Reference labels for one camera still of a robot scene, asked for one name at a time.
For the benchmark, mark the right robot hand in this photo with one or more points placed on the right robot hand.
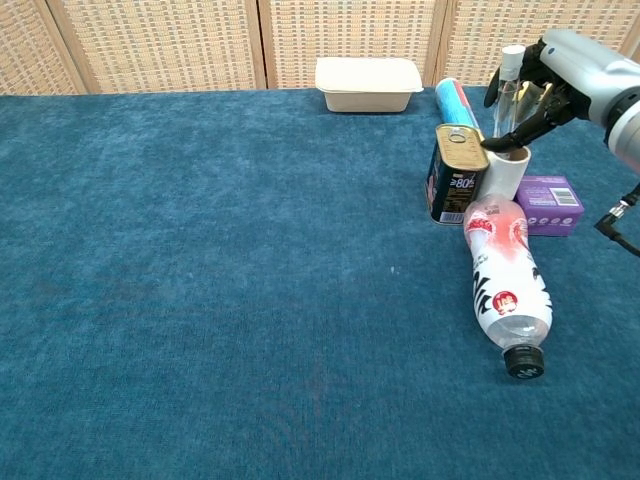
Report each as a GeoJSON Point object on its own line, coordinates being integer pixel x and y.
{"type": "Point", "coordinates": [575, 70]}

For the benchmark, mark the blue cylindrical tube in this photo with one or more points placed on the blue cylindrical tube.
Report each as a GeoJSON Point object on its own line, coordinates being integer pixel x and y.
{"type": "Point", "coordinates": [452, 102]}

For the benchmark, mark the clear test tube white cap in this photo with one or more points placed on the clear test tube white cap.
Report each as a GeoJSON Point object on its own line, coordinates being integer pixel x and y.
{"type": "Point", "coordinates": [506, 107]}

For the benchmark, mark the woven folding screen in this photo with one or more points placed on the woven folding screen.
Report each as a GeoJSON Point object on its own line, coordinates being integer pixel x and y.
{"type": "Point", "coordinates": [165, 45]}

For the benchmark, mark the plastic bottle white red label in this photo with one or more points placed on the plastic bottle white red label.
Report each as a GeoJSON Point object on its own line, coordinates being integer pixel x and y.
{"type": "Point", "coordinates": [505, 280]}

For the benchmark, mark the beige lidded food container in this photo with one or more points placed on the beige lidded food container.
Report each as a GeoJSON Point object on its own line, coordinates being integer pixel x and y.
{"type": "Point", "coordinates": [367, 82]}

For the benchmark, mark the blue table cloth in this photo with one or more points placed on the blue table cloth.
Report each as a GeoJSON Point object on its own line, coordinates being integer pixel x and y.
{"type": "Point", "coordinates": [225, 275]}

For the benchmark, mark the purple box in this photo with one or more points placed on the purple box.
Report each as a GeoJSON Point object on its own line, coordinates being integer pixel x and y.
{"type": "Point", "coordinates": [550, 205]}

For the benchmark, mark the white paper roll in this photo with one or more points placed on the white paper roll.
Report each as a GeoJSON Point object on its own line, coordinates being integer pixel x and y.
{"type": "Point", "coordinates": [505, 175]}

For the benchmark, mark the luncheon meat can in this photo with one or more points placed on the luncheon meat can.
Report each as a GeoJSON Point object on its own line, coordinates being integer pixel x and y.
{"type": "Point", "coordinates": [457, 175]}

